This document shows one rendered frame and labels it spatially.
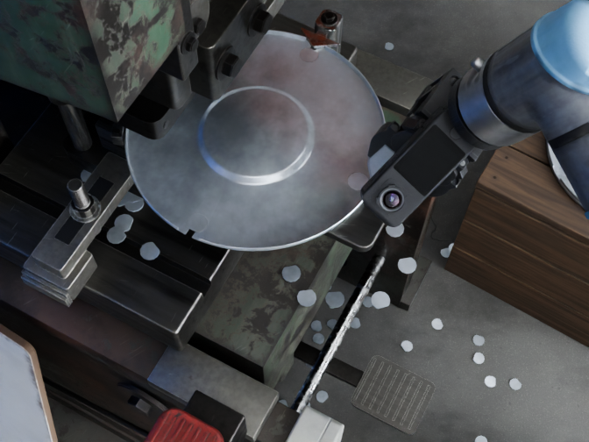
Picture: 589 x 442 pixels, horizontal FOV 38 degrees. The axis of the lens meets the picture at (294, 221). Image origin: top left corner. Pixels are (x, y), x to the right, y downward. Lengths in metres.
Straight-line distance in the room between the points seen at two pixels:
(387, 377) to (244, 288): 0.53
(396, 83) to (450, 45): 0.90
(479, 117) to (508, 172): 0.77
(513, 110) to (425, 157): 0.11
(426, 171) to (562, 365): 1.02
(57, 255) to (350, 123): 0.35
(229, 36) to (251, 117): 0.18
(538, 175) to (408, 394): 0.43
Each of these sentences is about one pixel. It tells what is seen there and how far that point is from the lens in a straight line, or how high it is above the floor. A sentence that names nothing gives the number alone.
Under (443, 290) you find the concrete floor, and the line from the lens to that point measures 1.75.
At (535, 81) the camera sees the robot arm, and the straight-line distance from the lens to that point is 0.66.
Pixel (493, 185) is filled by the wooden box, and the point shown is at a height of 0.35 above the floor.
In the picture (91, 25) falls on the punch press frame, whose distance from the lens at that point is 0.57.
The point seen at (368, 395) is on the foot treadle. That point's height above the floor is 0.16.
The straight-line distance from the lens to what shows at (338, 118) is 0.98.
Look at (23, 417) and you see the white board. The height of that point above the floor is 0.35.
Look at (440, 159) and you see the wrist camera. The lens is 0.77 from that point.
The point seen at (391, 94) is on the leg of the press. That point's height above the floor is 0.64.
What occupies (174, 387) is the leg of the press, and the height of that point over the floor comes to 0.64.
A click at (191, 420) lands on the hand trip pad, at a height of 0.76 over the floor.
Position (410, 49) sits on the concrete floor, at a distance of 2.06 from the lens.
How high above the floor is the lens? 1.59
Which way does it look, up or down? 62 degrees down
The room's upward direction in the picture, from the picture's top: 1 degrees clockwise
